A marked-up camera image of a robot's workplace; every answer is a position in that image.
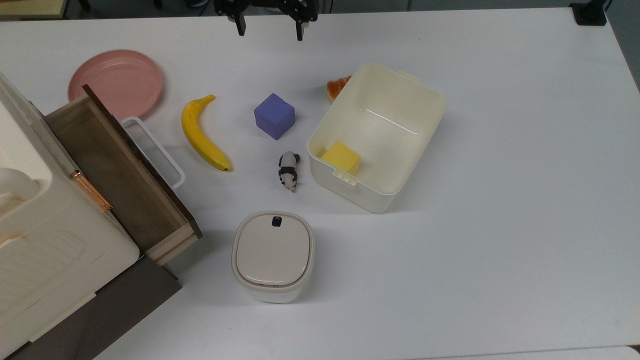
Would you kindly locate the purple cube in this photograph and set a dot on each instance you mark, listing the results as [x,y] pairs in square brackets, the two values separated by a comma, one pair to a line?
[274,117]

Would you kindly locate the black table clamp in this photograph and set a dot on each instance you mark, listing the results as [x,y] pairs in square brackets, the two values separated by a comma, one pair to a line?
[590,15]

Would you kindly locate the cream open plastic box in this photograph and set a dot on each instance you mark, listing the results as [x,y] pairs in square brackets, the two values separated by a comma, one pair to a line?
[380,125]

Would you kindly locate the large cream storage box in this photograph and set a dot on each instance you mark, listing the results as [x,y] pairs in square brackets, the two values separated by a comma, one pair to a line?
[50,250]

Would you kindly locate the dark wood drawer cabinet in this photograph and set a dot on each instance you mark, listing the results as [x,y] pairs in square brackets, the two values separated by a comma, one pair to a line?
[115,310]

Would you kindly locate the small cream lidded bin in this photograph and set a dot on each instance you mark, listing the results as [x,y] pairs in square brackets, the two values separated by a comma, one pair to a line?
[272,250]

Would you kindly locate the light wooden desk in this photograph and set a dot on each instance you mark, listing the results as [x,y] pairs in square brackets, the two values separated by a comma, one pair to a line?
[30,7]

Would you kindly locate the copper storage box latch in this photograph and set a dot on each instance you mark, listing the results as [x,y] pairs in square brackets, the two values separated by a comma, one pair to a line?
[90,190]

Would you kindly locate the wooden drawer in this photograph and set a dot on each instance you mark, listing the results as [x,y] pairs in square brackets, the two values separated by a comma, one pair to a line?
[110,170]

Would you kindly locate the panda figurine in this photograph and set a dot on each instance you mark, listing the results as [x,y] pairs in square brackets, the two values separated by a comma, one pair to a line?
[288,172]

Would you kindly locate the pink plate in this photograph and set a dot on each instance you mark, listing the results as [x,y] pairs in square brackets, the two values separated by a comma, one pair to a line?
[120,80]

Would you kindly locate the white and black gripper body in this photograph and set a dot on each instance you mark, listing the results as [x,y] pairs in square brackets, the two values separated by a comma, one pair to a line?
[300,7]

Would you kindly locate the yellow cube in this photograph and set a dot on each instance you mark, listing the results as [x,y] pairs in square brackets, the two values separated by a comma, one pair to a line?
[341,157]

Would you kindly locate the yellow banana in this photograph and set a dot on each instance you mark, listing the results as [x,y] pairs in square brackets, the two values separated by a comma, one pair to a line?
[197,135]

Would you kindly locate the toy bread roll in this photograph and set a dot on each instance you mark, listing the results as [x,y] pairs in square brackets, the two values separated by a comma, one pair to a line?
[336,88]

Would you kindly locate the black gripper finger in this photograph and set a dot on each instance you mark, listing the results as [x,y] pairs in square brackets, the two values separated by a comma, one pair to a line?
[299,30]
[241,25]

